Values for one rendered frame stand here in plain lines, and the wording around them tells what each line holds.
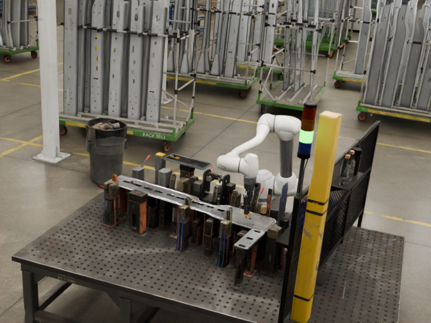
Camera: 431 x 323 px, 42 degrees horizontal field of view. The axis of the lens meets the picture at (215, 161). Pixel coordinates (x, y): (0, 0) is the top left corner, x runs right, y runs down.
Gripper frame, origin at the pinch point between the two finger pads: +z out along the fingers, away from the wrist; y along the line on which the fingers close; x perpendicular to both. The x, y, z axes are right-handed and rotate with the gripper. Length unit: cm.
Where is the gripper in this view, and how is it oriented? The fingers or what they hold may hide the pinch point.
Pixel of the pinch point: (247, 209)
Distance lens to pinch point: 402.1
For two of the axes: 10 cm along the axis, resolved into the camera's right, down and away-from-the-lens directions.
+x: 8.8, 2.3, -4.2
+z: -0.7, 9.3, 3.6
